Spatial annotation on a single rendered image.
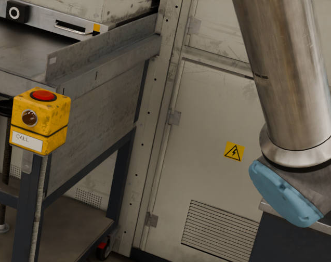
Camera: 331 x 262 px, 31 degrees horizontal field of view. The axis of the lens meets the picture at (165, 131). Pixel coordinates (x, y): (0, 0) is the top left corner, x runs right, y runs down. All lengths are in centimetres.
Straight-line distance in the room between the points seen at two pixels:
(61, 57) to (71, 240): 80
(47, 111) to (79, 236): 101
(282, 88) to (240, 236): 123
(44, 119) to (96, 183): 113
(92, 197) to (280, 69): 146
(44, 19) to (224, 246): 98
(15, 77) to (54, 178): 29
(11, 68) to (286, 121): 71
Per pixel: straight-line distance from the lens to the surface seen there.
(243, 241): 209
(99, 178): 219
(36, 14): 172
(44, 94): 113
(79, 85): 145
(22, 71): 142
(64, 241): 202
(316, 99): 94
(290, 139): 98
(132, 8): 182
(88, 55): 153
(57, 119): 112
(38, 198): 123
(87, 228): 210
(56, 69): 139
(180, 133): 199
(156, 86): 199
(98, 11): 164
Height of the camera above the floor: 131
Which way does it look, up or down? 23 degrees down
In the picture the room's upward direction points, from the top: 12 degrees clockwise
